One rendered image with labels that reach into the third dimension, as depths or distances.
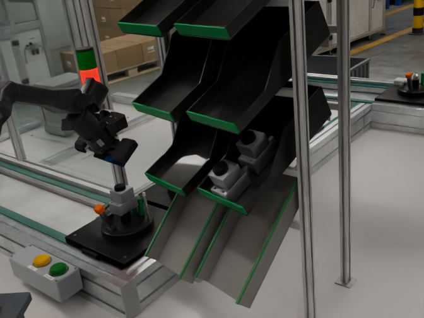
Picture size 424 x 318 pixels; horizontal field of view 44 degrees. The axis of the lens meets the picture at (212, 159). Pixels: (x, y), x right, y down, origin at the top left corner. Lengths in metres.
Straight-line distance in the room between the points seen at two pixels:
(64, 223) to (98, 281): 0.39
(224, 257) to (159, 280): 0.25
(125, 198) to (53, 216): 0.39
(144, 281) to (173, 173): 0.30
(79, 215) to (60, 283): 0.39
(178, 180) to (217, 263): 0.20
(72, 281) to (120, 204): 0.22
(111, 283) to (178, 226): 0.20
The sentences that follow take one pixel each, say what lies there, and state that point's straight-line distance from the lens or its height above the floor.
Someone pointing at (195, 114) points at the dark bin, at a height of 1.37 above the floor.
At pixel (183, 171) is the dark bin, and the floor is 1.21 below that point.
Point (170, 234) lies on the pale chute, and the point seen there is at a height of 1.04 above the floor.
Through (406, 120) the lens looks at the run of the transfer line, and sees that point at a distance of 2.16.
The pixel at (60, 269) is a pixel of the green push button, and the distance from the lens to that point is 1.32.
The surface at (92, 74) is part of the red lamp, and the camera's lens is 1.47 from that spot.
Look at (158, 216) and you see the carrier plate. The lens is 1.45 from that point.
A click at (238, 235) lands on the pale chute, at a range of 1.12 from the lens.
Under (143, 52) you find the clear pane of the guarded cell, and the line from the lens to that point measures 2.68.
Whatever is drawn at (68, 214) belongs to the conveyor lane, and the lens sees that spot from 1.68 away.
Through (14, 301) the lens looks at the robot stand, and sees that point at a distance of 1.11.
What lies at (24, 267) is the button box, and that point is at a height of 0.96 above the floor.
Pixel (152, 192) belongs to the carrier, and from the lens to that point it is 1.58.
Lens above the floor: 1.67
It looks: 24 degrees down
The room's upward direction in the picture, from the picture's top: 7 degrees counter-clockwise
